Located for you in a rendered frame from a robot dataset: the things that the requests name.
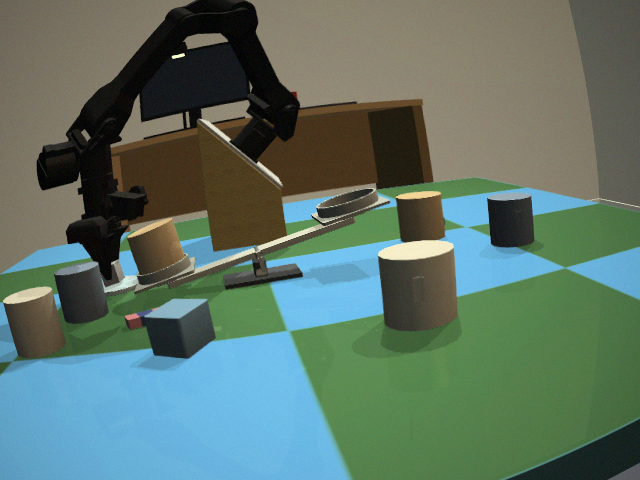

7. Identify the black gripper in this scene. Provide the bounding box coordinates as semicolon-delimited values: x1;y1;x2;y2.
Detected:
66;173;129;280

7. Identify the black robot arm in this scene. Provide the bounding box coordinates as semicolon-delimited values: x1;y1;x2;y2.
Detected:
36;0;300;220

